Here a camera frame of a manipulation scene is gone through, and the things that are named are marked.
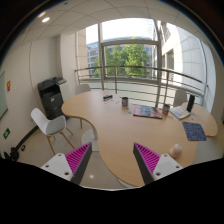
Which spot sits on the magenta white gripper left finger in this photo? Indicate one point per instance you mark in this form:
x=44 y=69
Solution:
x=70 y=166

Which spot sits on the red magazine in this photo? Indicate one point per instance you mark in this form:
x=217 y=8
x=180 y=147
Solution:
x=147 y=111

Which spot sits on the dark speckled mouse pad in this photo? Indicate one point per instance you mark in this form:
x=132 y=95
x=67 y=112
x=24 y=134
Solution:
x=194 y=131

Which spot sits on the open white book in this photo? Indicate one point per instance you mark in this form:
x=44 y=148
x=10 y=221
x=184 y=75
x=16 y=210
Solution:
x=179 y=112

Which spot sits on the orange wall sign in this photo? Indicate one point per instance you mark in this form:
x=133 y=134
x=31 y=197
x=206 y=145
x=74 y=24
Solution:
x=8 y=85

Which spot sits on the dark mug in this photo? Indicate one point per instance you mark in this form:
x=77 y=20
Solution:
x=124 y=101

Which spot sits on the metal window railing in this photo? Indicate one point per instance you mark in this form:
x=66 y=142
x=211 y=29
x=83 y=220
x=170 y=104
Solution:
x=142 y=84

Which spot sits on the green exit sign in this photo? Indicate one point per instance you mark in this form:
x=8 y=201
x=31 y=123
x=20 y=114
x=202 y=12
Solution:
x=6 y=133

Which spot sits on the white chair with wooden legs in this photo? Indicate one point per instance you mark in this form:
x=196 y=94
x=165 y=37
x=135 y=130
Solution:
x=50 y=127

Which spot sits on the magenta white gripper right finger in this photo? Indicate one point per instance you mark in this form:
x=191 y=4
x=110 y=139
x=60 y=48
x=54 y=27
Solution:
x=152 y=165

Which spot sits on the black office printer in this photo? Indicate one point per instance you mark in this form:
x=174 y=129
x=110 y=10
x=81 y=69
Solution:
x=51 y=97

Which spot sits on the white chair at right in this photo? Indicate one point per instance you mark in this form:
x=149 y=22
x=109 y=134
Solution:
x=180 y=97

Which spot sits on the whiteboard on left wall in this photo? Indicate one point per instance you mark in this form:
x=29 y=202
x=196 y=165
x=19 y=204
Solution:
x=3 y=102

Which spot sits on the small black box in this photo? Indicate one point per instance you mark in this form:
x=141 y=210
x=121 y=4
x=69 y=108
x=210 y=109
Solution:
x=107 y=97

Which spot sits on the white computer mouse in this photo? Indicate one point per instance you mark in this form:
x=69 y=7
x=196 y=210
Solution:
x=175 y=151

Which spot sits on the white chair behind table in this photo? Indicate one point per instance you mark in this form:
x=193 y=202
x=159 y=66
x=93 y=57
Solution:
x=82 y=88

